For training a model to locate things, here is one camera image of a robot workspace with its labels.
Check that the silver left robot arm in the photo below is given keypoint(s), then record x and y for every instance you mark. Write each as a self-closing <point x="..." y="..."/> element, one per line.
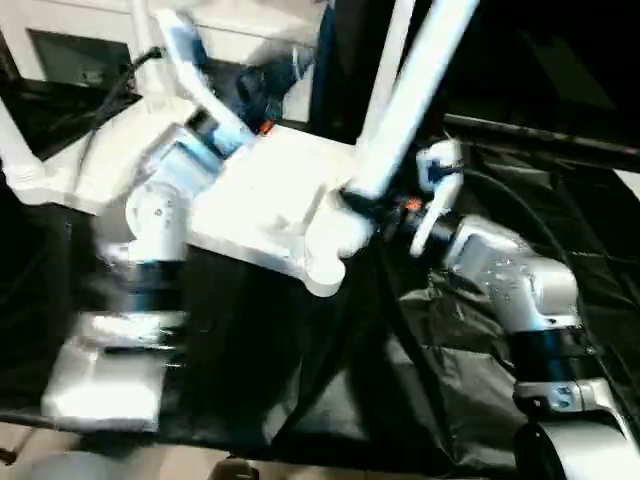
<point x="150" y="230"/>

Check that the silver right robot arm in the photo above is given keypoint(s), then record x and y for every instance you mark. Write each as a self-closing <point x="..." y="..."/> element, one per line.
<point x="520" y="290"/>

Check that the white cabinet with glass doors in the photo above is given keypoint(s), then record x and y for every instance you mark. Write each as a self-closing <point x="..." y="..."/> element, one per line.
<point x="80" y="30"/>

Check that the white flat board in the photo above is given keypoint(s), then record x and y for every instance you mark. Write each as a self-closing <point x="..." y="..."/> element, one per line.
<point x="630" y="185"/>

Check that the dark metal rail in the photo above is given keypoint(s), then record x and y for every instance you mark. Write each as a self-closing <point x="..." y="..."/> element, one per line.
<point x="550" y="135"/>

